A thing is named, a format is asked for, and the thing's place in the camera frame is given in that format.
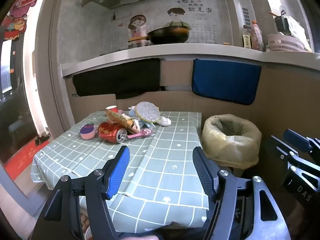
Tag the black utensil holder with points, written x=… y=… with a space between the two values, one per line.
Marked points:
x=281 y=22

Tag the white kitchen counter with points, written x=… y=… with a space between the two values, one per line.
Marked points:
x=150 y=56

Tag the plastic bottle with orange cap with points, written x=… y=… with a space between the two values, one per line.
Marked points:
x=257 y=37

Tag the red floor mat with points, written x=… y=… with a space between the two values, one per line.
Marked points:
x=22 y=160

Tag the small pink cup purple lid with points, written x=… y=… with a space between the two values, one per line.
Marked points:
x=87 y=131

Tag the bin with yellowish plastic liner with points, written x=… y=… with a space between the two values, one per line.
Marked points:
x=225 y=145

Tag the cartoon boy wall sticker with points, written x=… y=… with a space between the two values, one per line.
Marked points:
x=176 y=13

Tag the white basket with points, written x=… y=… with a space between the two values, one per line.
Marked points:
x=285 y=45

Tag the green checked tablecloth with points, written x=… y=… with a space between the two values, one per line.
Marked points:
x=162 y=155

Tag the cartoon girl wall sticker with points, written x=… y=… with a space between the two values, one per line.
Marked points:
x=137 y=25

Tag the crumpled white tissue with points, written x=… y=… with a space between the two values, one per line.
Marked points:
x=164 y=121

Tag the brown cardboard panel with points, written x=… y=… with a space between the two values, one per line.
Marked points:
x=175 y=101

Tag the white hanging cloth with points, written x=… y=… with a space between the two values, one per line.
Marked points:
x=297 y=30

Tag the black hanging cloth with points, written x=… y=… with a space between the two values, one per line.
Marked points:
x=115 y=80

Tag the round clear bubble lid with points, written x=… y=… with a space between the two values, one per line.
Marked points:
x=148 y=112

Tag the gold and pink snack bag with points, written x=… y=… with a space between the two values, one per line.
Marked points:
x=120 y=120

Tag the red festive door sticker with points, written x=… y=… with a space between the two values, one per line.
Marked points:
x=20 y=12

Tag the blue hanging cloth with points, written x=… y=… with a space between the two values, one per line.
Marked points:
x=225 y=80

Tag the red drink can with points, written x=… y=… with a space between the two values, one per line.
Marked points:
x=108 y=131

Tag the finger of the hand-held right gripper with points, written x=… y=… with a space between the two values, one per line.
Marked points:
x=282 y=150
x=296 y=138

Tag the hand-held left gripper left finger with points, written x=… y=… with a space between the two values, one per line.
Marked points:
x=117 y=172

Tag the dark sauce bottle yellow label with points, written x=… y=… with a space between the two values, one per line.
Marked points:
x=246 y=38

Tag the red paper cup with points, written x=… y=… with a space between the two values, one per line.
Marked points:
x=113 y=110

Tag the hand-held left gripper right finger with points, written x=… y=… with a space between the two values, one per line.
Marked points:
x=202 y=170

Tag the pink printed packaging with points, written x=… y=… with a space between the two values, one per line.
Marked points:
x=142 y=132

